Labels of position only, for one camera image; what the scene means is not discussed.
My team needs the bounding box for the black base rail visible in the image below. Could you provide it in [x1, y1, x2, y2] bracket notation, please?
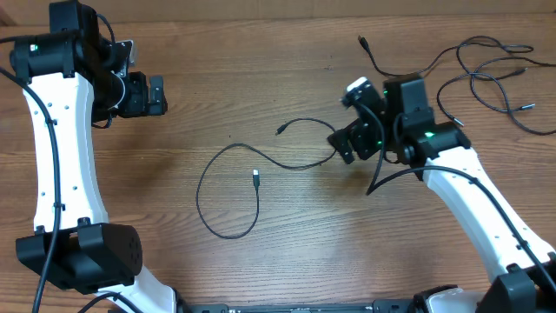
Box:
[182, 284, 479, 313]

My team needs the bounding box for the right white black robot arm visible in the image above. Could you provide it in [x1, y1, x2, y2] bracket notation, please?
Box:
[328, 74, 555, 312]

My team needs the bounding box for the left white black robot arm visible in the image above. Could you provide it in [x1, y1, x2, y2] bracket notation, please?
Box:
[5, 1, 188, 313]

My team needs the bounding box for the separated black cable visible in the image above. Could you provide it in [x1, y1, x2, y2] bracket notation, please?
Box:
[357, 35, 534, 82]
[435, 56, 556, 137]

